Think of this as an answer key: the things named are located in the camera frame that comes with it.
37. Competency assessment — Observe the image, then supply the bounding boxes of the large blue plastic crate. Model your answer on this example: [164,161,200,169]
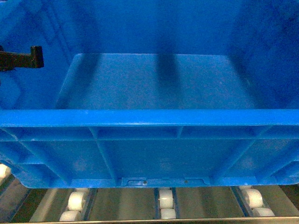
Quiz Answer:
[0,0,299,189]

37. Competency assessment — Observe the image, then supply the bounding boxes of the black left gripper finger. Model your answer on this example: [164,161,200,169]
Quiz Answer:
[0,46,44,71]

